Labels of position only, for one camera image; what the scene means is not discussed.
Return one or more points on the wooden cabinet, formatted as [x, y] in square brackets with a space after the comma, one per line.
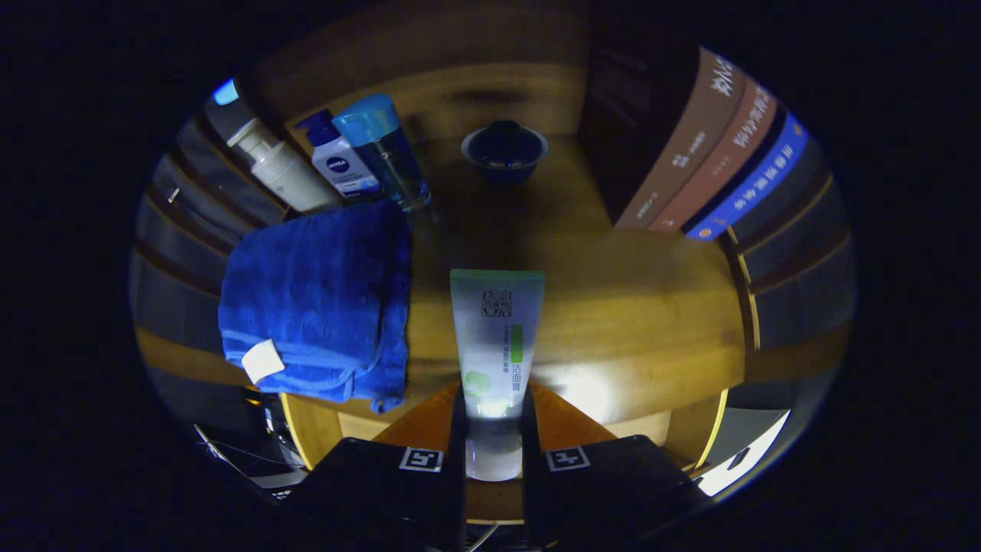
[475, 84]

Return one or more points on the white pump bottle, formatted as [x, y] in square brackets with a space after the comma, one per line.
[283, 172]

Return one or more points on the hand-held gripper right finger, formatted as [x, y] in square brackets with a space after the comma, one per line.
[605, 491]

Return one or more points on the teal clear bottle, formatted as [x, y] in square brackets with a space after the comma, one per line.
[391, 161]

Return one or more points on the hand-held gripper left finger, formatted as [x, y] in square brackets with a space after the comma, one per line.
[383, 491]

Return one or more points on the dark brown book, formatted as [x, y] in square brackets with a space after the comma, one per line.
[690, 138]

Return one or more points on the white lotion bottle blue cap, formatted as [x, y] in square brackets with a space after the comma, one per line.
[341, 165]

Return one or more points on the folded blue towel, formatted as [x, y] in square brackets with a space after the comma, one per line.
[322, 291]

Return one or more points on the blue lidded teacup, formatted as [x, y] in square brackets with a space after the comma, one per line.
[504, 153]

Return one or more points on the wooden countertop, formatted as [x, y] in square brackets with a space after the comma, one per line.
[613, 322]

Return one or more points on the reddish brown book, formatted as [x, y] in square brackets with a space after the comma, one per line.
[728, 153]

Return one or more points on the white green cleanser tube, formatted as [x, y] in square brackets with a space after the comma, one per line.
[494, 330]

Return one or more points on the blue book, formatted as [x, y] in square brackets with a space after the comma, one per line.
[759, 180]

